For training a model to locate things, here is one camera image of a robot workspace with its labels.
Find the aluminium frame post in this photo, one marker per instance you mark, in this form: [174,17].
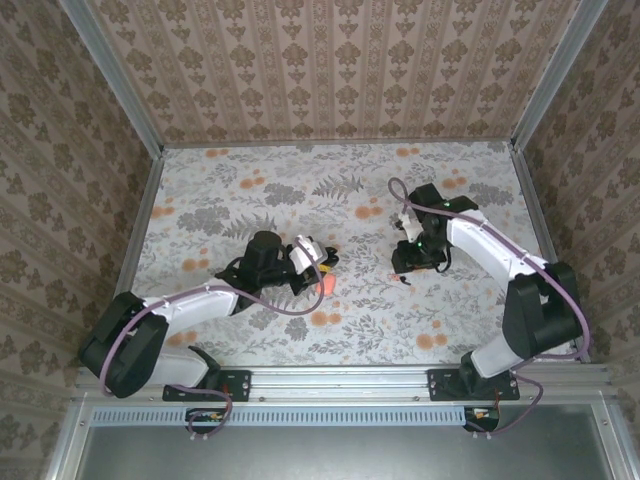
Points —
[560,70]
[115,80]

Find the floral patterned table cover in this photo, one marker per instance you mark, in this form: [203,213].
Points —
[300,175]

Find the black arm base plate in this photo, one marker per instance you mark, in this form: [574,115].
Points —
[442,385]
[235,385]

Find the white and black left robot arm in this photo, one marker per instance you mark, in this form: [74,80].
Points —
[195,305]

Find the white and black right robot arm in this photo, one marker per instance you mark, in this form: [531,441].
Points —
[480,245]

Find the black electronics module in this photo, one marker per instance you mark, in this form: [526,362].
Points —
[205,419]
[482,417]

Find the small black round object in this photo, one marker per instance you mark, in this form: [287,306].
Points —
[333,256]

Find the aluminium frame rail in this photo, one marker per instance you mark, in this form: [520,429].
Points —
[141,225]
[340,145]
[541,225]

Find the grey metal sheet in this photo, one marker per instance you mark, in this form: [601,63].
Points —
[325,457]

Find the pink earbud charging case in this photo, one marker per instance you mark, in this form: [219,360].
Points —
[328,287]

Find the aluminium base extrusion rail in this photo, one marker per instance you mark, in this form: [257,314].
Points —
[325,385]

